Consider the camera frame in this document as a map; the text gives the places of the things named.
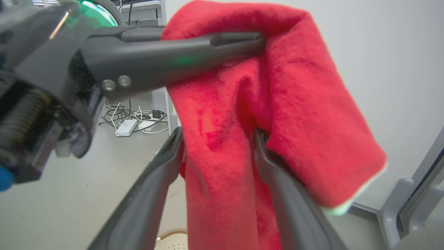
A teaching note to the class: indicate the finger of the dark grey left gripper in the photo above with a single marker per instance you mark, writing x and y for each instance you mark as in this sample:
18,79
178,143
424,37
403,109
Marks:
156,59
138,32

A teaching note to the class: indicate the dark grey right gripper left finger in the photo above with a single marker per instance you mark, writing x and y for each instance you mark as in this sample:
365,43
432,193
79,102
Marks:
138,208

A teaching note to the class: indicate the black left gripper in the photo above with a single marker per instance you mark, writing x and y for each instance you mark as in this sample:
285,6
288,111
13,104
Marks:
38,80

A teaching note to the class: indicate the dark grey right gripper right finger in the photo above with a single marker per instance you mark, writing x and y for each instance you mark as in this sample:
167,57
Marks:
298,215

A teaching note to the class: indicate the red garment with white trim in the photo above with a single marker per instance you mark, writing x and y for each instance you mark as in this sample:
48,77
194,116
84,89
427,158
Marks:
312,121

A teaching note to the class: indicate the cream perforated laundry basket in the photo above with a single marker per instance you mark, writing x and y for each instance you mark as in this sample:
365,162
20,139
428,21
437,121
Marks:
173,241

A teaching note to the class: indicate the white desk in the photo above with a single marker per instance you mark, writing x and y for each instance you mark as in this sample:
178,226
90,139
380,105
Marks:
144,15

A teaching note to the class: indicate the black power adapter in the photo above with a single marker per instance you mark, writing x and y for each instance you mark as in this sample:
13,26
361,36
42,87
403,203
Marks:
156,114

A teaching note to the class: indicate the grey table leg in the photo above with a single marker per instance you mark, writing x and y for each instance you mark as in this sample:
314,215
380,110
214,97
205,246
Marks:
172,116

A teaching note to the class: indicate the white power adapter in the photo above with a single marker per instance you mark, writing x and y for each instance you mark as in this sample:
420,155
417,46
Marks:
148,125

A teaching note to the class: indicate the grey partition foot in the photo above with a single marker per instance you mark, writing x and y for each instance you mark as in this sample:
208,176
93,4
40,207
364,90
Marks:
421,208
393,208

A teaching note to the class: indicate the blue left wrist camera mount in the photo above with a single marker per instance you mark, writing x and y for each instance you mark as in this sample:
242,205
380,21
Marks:
5,178

